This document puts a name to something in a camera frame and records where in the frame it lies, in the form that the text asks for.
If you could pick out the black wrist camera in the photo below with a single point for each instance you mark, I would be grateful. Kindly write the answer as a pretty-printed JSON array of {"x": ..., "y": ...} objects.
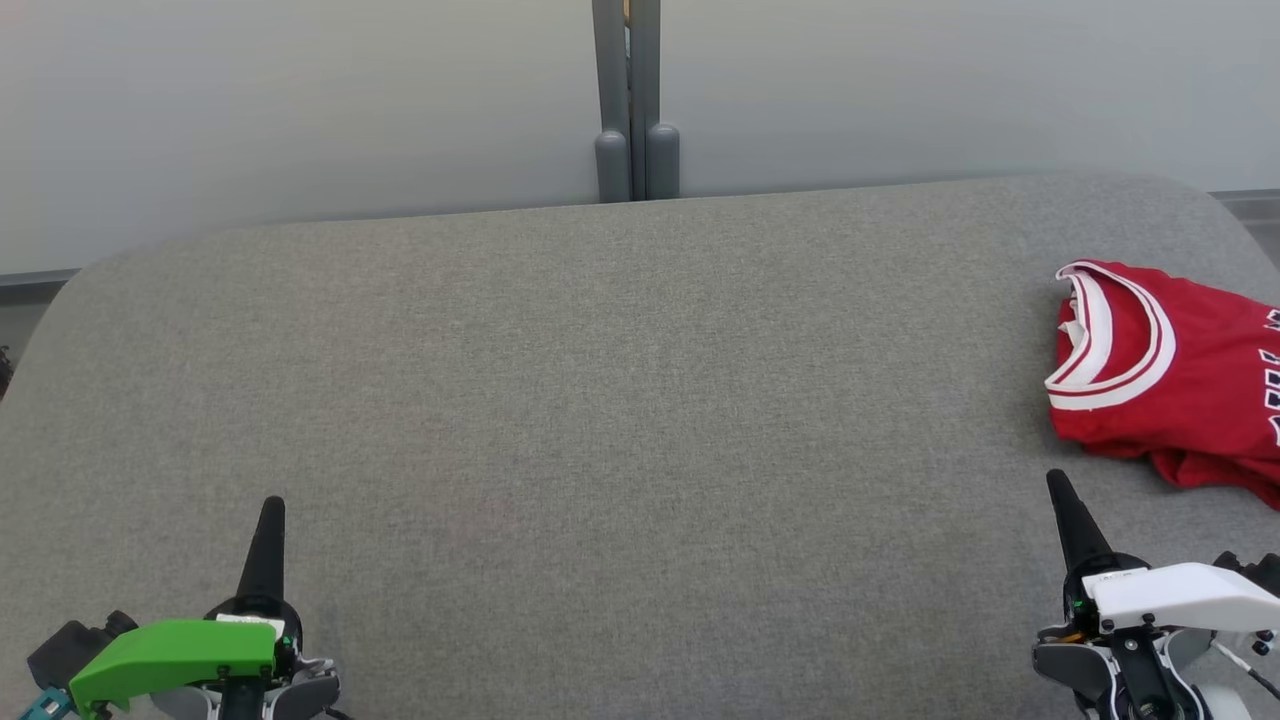
[
  {"x": 70, "y": 645},
  {"x": 1255, "y": 570}
]

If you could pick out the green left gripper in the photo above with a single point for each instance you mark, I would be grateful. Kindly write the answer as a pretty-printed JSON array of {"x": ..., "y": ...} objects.
[{"x": 170, "y": 655}]

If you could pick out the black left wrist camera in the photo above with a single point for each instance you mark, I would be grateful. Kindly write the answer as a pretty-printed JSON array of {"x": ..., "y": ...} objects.
[{"x": 70, "y": 645}]

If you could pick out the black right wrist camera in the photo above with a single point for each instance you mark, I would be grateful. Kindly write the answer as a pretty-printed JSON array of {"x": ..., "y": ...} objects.
[{"x": 1255, "y": 570}]

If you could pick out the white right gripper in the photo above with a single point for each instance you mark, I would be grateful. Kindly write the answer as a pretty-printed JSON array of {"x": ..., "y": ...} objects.
[{"x": 1180, "y": 600}]

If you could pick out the grey partition post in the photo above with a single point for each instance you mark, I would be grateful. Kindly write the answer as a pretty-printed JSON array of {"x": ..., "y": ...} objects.
[
  {"x": 610, "y": 80},
  {"x": 655, "y": 80}
]

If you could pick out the red shirt with white sleeves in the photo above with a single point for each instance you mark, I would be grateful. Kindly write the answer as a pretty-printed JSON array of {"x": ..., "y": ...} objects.
[{"x": 1210, "y": 370}]

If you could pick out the grey wall baseboard rail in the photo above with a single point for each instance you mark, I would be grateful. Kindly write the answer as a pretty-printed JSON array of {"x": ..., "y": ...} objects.
[
  {"x": 35, "y": 279},
  {"x": 1250, "y": 205}
]

